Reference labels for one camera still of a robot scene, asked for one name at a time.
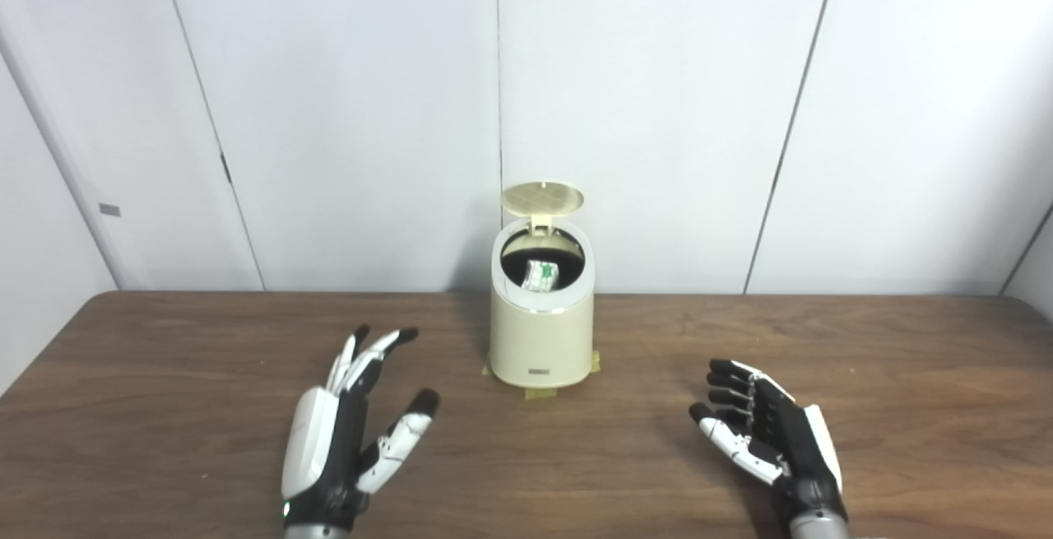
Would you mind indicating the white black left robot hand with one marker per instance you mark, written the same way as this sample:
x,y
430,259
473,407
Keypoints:
x,y
317,440

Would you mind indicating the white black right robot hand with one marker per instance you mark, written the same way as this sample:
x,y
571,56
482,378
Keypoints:
x,y
790,440

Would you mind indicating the white green milk carton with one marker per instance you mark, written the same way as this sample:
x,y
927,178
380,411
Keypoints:
x,y
541,276

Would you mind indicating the round cream bin lid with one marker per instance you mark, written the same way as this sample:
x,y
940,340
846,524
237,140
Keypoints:
x,y
543,197

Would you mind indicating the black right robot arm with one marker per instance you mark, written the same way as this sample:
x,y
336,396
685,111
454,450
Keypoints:
x,y
818,531

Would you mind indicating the cream-colored trash bin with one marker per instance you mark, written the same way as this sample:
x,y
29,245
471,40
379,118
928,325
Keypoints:
x,y
539,337

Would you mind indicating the small gray wall label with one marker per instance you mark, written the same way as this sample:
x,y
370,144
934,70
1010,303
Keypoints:
x,y
109,210

